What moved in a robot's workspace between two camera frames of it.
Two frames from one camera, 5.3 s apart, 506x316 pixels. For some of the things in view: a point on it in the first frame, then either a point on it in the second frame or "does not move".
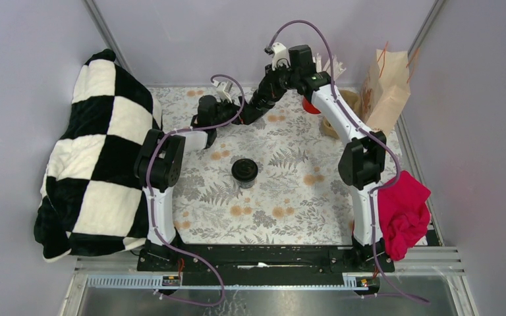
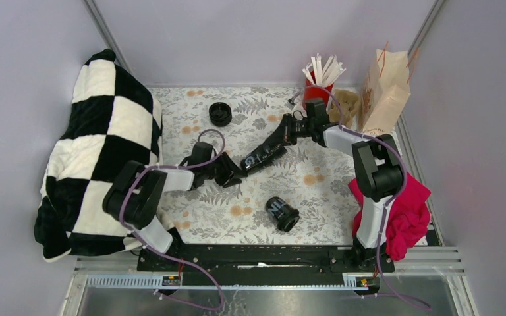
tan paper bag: (385, 87) does not move
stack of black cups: (262, 101) → (263, 156)
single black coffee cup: (246, 185) → (277, 208)
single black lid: (244, 169) → (288, 222)
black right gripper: (271, 79) → (282, 134)
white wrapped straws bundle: (338, 70) does not move
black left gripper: (233, 108) → (231, 172)
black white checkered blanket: (92, 198) does not move
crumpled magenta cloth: (405, 214) does not move
